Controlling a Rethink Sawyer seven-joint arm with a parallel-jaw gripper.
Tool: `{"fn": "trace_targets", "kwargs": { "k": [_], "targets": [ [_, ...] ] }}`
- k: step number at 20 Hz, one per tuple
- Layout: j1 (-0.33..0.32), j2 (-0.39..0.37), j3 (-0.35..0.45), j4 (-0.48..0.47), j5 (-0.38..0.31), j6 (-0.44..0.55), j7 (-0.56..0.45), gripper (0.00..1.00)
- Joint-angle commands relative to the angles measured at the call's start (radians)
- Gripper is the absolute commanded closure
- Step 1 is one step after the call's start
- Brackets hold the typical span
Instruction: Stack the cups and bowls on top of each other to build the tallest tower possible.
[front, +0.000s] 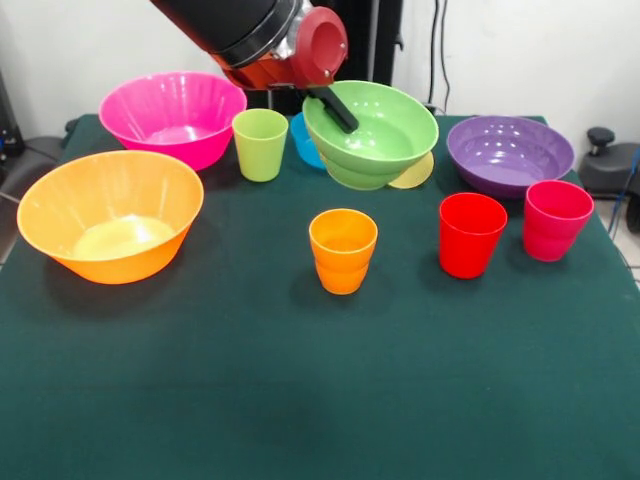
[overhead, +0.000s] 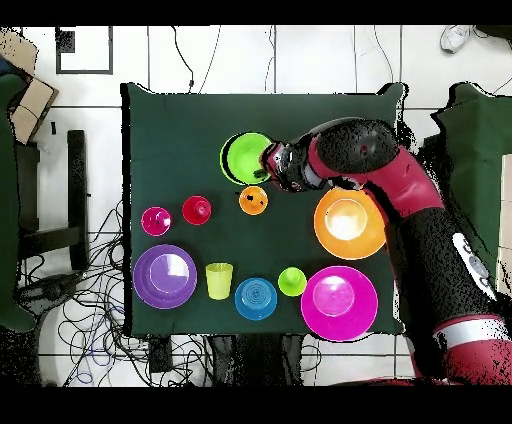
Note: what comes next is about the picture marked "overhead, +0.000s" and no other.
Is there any small green bowl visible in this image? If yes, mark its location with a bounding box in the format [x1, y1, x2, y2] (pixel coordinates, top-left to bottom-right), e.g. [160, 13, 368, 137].
[219, 131, 276, 186]

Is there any orange cup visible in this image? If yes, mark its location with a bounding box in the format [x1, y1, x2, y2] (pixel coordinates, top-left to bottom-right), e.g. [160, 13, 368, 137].
[238, 185, 270, 216]

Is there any red cup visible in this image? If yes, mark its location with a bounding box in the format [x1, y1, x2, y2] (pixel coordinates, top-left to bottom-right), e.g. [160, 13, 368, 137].
[181, 194, 213, 226]

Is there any yellow cup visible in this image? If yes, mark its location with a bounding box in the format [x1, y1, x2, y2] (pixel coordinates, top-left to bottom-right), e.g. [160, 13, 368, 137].
[205, 262, 234, 301]

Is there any purple bowl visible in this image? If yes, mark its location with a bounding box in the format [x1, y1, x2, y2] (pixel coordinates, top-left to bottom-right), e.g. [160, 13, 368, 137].
[132, 244, 198, 310]

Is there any stack of white boxes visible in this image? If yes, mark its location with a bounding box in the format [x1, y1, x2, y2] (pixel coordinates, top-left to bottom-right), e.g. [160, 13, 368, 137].
[496, 153, 512, 297]

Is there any dark green tablecloth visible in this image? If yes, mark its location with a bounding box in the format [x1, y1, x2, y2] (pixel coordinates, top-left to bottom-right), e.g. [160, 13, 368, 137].
[120, 82, 407, 337]

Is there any large orange bowl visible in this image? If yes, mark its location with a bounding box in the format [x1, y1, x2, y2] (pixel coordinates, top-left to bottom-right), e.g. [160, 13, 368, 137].
[313, 186, 388, 261]

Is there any lime green cup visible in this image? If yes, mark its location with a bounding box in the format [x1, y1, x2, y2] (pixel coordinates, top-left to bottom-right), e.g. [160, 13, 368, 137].
[277, 266, 308, 298]

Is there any magenta cup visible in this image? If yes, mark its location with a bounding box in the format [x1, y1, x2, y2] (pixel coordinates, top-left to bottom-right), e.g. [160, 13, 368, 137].
[140, 206, 174, 238]

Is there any blue bowl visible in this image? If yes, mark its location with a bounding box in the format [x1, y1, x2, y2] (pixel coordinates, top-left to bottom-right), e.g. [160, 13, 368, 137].
[234, 277, 279, 322]

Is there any large pink bowl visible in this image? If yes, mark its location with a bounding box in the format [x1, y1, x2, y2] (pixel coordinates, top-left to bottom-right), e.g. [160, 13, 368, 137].
[300, 265, 380, 343]

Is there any green cloth covered table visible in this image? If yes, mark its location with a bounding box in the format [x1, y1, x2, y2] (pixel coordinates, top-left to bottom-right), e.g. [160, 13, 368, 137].
[0, 73, 38, 333]
[430, 82, 512, 281]

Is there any black power adapter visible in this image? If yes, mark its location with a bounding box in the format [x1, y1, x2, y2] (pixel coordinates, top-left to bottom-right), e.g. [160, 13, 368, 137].
[148, 337, 174, 373]

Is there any white shoe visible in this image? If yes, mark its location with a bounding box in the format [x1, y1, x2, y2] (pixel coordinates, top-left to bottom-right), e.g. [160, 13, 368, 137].
[439, 24, 476, 54]

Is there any brown cardboard box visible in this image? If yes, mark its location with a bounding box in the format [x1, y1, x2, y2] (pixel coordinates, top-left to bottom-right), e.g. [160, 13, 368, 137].
[9, 76, 60, 145]
[0, 26, 39, 76]

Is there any black cable with plug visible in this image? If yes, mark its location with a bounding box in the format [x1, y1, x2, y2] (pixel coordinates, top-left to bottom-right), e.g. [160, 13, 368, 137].
[170, 25, 196, 94]

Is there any thin grey cable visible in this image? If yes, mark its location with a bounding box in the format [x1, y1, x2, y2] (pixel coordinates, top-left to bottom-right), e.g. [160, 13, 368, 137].
[198, 25, 222, 94]

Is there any tangle of floor cables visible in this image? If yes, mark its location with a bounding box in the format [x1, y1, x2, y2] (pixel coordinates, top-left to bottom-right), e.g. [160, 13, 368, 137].
[15, 197, 237, 387]

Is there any black chair frame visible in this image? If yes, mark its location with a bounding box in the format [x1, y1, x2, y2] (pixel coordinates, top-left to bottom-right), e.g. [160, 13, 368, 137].
[15, 129, 90, 273]

